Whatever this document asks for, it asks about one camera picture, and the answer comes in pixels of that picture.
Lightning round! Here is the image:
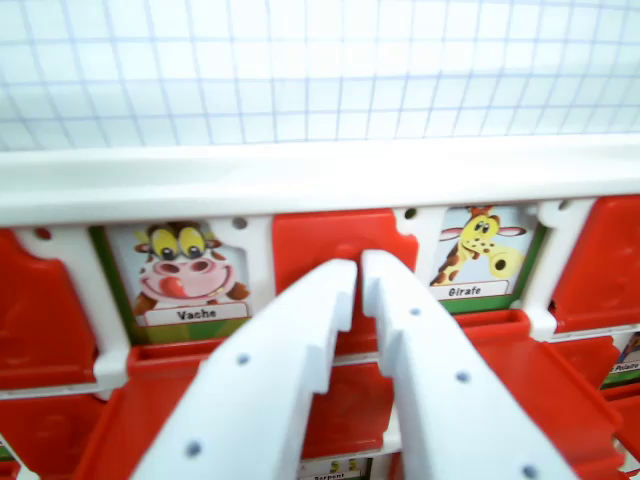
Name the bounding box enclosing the red plastic flap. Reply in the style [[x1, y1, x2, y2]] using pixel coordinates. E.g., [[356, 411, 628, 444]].
[[451, 308, 627, 480], [548, 193, 640, 335], [0, 227, 99, 392], [301, 360, 397, 460], [271, 208, 420, 355], [73, 339, 236, 480]]

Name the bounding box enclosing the cow picture card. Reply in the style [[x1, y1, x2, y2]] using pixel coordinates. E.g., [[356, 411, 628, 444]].
[[89, 221, 252, 346]]

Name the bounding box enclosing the giraffe picture card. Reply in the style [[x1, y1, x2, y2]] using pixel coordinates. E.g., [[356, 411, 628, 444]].
[[428, 203, 549, 315]]

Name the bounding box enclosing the red and white game board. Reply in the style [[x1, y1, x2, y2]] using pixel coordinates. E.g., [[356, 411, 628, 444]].
[[0, 0, 640, 480]]

